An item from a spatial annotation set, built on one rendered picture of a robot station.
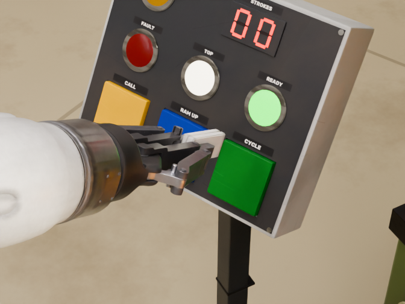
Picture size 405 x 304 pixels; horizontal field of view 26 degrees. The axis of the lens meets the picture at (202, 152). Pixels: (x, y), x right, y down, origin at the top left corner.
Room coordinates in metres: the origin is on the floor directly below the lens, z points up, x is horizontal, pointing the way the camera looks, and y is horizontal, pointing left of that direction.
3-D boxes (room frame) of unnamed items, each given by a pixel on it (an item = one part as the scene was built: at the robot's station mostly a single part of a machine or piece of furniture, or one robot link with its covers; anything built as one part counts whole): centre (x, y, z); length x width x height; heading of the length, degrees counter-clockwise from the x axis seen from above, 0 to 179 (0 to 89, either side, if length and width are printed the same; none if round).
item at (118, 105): (0.92, 0.11, 1.01); 0.07 x 0.05 x 0.07; 53
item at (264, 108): (0.83, -0.08, 1.09); 0.05 x 0.03 x 0.04; 28
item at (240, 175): (0.80, -0.05, 1.01); 0.07 x 0.05 x 0.07; 53
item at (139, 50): (0.95, 0.08, 1.09); 0.05 x 0.03 x 0.04; 28
